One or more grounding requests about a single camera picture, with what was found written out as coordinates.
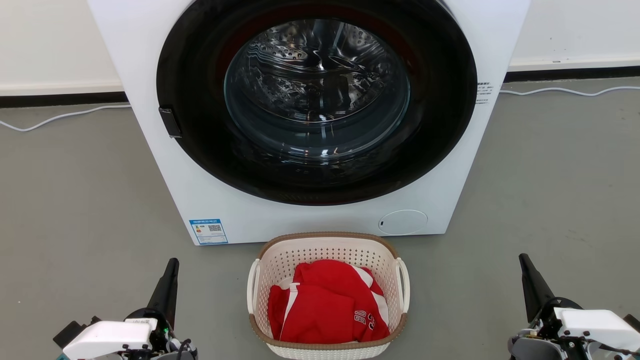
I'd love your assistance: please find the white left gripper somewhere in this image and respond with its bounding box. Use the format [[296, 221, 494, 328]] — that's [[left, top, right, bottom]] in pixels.
[[62, 258, 180, 360]]

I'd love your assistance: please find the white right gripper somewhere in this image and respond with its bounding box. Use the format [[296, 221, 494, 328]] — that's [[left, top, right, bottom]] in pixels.
[[518, 253, 640, 360]]

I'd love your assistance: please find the white laundry basket brown rim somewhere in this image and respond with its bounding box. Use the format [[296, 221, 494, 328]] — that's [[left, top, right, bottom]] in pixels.
[[246, 231, 411, 360]]

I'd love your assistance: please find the blue energy label sticker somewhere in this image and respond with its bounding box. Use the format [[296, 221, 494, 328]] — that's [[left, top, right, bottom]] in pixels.
[[189, 218, 229, 245]]

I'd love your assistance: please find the round white filter cover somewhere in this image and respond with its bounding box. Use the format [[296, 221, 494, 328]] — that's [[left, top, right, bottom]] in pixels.
[[378, 209, 429, 236]]

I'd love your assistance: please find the red white sports garment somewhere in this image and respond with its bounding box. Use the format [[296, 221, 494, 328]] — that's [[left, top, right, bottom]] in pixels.
[[267, 259, 391, 345]]

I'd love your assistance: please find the black round washer door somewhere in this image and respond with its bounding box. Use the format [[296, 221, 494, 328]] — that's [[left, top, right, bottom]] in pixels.
[[156, 0, 478, 206]]

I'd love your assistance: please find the small printed text sticker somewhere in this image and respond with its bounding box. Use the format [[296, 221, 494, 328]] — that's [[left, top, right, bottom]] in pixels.
[[475, 81, 495, 105]]

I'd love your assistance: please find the black baseboard strip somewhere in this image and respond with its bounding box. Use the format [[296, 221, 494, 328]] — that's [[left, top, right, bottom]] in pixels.
[[503, 65, 640, 84], [0, 91, 129, 109]]

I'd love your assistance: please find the white front-load washing machine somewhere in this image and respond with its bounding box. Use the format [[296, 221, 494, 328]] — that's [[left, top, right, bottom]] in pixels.
[[87, 0, 532, 246]]

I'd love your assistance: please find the stainless steel washer drum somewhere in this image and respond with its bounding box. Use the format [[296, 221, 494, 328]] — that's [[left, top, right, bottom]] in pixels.
[[224, 19, 411, 162]]

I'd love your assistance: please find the thin black right gripper cable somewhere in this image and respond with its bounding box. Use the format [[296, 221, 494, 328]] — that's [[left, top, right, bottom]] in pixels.
[[531, 297, 584, 327]]

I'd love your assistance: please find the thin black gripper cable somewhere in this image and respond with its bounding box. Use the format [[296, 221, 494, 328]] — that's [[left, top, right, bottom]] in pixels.
[[172, 338, 194, 360], [531, 297, 584, 327]]

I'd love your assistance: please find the thin black left gripper cable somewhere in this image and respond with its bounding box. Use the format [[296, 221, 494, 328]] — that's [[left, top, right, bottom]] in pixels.
[[172, 338, 194, 360]]

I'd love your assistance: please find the black door latch handle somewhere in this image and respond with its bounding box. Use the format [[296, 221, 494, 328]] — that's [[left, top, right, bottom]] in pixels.
[[158, 106, 183, 139]]

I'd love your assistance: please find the white power cable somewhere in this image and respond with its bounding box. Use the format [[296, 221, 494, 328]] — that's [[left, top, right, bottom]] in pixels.
[[0, 103, 132, 133], [499, 86, 640, 97]]

